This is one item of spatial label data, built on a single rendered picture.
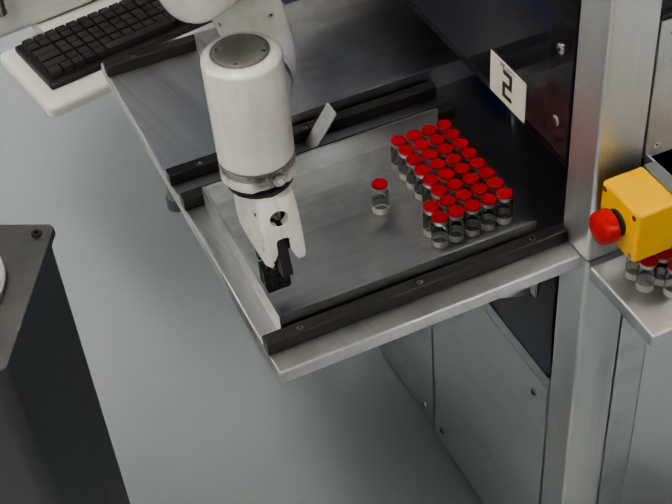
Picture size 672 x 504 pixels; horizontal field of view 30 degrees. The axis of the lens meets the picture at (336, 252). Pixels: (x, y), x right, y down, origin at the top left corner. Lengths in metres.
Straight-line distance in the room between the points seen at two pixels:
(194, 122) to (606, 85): 0.65
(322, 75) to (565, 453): 0.65
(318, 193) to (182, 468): 0.97
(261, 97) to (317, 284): 0.33
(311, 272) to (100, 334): 1.27
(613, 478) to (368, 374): 0.78
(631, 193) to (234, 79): 0.46
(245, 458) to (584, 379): 0.94
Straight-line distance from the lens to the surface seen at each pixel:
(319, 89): 1.82
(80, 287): 2.87
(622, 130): 1.43
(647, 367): 1.79
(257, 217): 1.36
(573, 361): 1.69
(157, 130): 1.79
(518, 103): 1.56
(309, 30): 1.95
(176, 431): 2.54
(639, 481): 2.01
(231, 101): 1.27
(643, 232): 1.41
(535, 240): 1.54
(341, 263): 1.54
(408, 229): 1.58
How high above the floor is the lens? 1.95
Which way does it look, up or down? 44 degrees down
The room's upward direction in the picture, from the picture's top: 5 degrees counter-clockwise
